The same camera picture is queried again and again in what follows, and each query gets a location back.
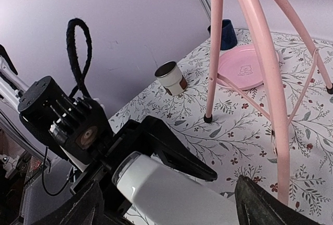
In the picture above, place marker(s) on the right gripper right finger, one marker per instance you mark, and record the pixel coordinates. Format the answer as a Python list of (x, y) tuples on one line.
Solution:
[(256, 206)]

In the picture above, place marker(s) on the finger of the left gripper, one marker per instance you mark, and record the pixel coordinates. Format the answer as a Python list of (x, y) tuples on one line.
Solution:
[(160, 140)]

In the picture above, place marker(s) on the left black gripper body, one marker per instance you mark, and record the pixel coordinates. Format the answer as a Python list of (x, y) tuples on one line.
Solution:
[(36, 115)]

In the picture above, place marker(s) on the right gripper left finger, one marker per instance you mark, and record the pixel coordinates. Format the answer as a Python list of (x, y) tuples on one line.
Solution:
[(85, 207)]

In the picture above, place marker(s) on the white metronome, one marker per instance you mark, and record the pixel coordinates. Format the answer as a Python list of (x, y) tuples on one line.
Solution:
[(168, 197)]

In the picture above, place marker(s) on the pink music stand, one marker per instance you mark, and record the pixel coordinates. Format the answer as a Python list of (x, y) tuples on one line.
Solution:
[(270, 70)]

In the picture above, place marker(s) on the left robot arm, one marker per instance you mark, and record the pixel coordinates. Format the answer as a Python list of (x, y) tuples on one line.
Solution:
[(12, 88)]

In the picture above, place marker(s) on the paper coffee cup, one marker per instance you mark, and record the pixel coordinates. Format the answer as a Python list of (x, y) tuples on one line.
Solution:
[(171, 78)]

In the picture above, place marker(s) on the pink plate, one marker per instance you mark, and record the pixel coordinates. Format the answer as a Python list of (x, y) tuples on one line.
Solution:
[(241, 66)]

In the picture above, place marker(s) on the dark blue mug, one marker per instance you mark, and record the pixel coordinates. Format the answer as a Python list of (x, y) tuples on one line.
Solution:
[(228, 36)]

